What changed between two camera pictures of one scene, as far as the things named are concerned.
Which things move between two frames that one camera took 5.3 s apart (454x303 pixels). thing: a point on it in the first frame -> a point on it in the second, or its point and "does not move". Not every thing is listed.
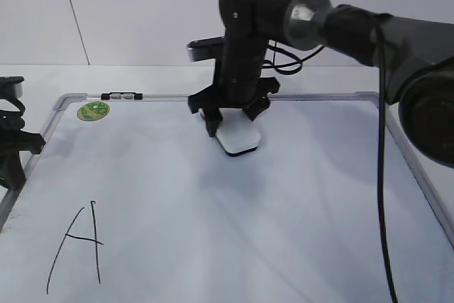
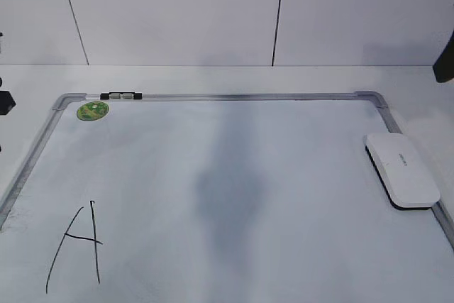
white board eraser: [236, 133] -> [408, 182]
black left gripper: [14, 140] -> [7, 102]
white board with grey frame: [130, 201] does not move
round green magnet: [92, 111] does not move
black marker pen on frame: [122, 96] does not move
